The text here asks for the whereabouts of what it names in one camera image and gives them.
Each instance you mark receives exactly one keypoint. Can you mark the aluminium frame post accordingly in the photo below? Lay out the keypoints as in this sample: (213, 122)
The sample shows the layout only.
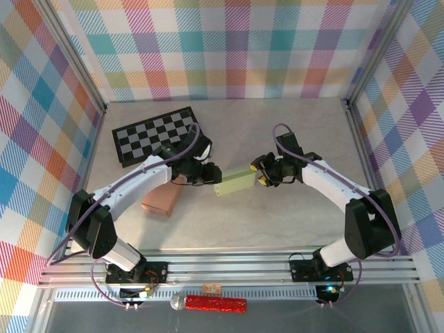
(71, 52)
(377, 52)

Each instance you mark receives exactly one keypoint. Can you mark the aluminium side rail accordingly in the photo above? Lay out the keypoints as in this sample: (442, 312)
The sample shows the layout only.
(361, 138)
(86, 166)

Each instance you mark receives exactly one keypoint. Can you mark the orange paper box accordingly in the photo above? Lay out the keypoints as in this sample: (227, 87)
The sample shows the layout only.
(159, 201)

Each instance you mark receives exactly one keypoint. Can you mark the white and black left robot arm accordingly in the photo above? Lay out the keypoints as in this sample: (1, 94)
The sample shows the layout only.
(138, 177)

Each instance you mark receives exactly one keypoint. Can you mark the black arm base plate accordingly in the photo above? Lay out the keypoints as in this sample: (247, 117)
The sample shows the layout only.
(301, 270)
(156, 270)

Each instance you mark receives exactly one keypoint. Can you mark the green paper box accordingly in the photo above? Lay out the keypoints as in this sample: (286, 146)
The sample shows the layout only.
(236, 182)

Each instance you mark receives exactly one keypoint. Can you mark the aluminium rail bed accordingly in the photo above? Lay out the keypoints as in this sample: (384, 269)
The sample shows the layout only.
(225, 268)

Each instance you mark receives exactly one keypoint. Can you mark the small brown cardboard tag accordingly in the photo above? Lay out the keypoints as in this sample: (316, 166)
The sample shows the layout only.
(211, 288)

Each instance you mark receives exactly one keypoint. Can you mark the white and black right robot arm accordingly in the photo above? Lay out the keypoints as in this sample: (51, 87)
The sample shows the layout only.
(326, 180)

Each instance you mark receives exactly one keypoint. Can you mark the black and grey chessboard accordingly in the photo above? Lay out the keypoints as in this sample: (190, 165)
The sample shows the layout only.
(145, 138)

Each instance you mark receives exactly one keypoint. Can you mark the red glitter microphone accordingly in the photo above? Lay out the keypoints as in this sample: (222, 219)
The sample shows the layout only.
(215, 304)

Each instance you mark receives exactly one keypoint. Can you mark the perforated metal strip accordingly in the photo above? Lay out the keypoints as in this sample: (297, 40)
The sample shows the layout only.
(260, 295)

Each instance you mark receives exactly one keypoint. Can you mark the black connector module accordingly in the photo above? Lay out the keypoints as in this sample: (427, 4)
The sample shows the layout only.
(130, 294)
(326, 294)

